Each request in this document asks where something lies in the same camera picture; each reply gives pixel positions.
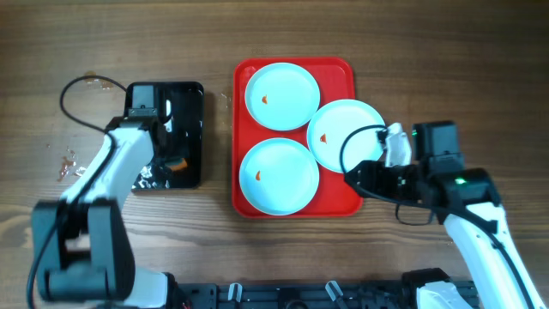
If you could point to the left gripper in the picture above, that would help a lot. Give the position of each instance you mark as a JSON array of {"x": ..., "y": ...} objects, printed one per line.
[{"x": 182, "y": 146}]

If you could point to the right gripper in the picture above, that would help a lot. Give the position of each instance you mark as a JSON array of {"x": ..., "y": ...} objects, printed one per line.
[{"x": 374, "y": 177}]

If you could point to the green and orange sponge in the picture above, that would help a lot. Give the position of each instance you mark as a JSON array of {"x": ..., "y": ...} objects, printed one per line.
[{"x": 177, "y": 164}]

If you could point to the light blue plate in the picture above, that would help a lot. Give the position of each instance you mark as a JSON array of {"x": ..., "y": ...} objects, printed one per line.
[
  {"x": 279, "y": 176},
  {"x": 333, "y": 123},
  {"x": 282, "y": 96}
]

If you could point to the light blue plate bottom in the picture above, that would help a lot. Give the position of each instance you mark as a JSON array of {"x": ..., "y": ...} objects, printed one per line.
[{"x": 279, "y": 176}]

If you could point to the light blue plate top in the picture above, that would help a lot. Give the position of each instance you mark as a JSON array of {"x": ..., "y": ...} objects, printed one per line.
[{"x": 282, "y": 96}]

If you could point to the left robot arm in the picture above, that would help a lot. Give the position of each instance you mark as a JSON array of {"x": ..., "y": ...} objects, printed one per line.
[{"x": 82, "y": 250}]

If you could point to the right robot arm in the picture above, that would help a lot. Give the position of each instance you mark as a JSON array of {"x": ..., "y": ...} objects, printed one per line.
[{"x": 426, "y": 170}]

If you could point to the black plastic tray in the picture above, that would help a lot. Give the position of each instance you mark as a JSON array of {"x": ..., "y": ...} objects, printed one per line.
[{"x": 187, "y": 98}]

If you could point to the red plastic tray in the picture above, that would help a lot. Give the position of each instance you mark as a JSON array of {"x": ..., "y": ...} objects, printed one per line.
[{"x": 335, "y": 79}]

